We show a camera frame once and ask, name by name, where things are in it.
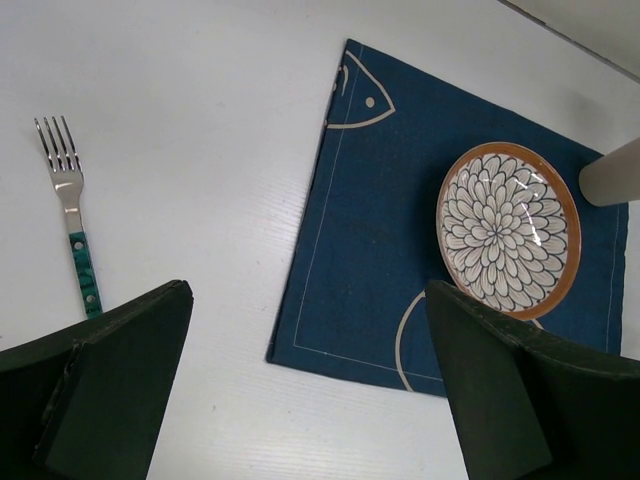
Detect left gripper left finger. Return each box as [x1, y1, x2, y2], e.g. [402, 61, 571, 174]
[1, 280, 194, 479]

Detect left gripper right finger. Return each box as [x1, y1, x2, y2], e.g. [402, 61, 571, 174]
[426, 281, 639, 479]

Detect brown rimmed floral plate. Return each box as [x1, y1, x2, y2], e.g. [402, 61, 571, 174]
[436, 142, 582, 324]

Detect blue fish placemat cloth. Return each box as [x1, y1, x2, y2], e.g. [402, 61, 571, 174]
[267, 40, 629, 396]

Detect beige paper cup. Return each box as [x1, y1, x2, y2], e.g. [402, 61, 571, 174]
[579, 138, 640, 207]

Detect green handled metal fork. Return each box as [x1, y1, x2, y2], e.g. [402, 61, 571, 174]
[34, 116, 103, 319]

